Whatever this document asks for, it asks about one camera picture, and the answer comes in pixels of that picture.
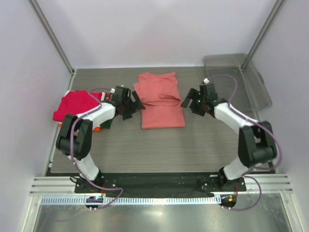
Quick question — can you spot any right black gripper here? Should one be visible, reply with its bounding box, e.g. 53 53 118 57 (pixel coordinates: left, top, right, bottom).
181 88 207 116

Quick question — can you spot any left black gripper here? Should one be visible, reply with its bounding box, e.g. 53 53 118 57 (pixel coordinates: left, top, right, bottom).
121 92 145 120

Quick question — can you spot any green t shirt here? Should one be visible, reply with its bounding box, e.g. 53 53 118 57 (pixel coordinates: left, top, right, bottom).
100 119 113 129

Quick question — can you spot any salmon pink t shirt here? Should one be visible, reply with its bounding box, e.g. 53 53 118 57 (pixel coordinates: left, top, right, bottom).
133 72 185 130

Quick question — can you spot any magenta t shirt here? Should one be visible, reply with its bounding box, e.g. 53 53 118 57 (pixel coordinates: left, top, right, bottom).
52 90 99 123

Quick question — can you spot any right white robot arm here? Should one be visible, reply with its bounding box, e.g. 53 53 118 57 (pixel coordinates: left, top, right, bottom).
181 83 277 191

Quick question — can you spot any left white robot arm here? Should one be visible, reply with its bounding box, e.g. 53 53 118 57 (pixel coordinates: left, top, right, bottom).
56 86 145 193

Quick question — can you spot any clear plastic bin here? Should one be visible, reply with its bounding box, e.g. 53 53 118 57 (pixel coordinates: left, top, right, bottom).
202 53 272 113

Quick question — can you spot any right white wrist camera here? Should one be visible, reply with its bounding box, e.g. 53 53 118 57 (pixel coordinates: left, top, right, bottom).
202 78 210 85

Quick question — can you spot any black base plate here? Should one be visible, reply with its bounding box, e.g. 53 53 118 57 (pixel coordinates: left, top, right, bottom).
70 172 247 198

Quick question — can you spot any slotted white cable duct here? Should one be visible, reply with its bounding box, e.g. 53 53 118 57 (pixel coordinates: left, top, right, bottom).
41 195 221 205

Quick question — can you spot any aluminium frame rail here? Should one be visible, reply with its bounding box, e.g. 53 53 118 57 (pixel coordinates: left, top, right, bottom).
30 176 75 196

